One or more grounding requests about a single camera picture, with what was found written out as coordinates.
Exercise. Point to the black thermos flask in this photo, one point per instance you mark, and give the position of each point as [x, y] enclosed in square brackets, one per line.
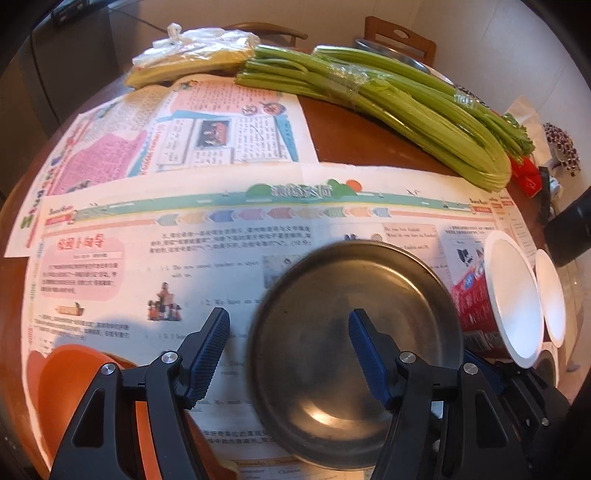
[572, 226]

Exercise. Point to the pink printed newspaper sheet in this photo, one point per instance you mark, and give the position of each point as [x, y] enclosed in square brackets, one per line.
[138, 138]

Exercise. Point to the bagged yellow vegetables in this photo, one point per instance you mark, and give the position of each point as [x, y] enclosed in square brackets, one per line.
[194, 50]

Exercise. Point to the dark red artificial flowers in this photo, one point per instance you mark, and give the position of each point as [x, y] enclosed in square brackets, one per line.
[563, 147]

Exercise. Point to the grey refrigerator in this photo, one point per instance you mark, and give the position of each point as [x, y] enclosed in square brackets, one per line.
[55, 69]

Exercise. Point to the steel basin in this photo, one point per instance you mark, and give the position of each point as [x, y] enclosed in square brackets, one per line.
[392, 53]

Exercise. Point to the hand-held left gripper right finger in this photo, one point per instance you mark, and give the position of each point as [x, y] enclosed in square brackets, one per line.
[369, 360]

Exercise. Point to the steel bowl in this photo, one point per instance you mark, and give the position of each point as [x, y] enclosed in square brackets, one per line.
[550, 369]

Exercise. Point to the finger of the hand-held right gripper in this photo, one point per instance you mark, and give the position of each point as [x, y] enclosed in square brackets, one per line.
[491, 371]

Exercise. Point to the patterned plate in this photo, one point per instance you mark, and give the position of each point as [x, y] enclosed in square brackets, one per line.
[471, 97]

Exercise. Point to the round orange plate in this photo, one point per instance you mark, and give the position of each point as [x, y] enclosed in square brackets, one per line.
[60, 378]

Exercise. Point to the white ceramic bowl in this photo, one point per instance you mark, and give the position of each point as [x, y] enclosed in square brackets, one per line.
[438, 74]

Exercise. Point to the slim celery bunch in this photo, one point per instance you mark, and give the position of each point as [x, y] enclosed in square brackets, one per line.
[360, 57]

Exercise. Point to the metal plate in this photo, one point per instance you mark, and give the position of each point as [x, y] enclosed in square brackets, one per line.
[323, 323]

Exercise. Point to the wooden chair with cutout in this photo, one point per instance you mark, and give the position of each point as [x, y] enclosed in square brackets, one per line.
[383, 34]

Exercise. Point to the large white newspaper sheet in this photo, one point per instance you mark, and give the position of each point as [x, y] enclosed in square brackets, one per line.
[138, 258]

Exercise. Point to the large celery bunch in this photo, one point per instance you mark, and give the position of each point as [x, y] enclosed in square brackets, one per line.
[369, 120]

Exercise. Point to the curved-back wooden chair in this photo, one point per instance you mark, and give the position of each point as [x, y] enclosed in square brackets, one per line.
[268, 30]

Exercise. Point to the red paper bowl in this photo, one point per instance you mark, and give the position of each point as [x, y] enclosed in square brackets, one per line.
[551, 300]
[512, 295]

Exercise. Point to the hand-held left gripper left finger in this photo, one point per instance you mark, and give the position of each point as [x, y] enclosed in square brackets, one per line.
[207, 355]

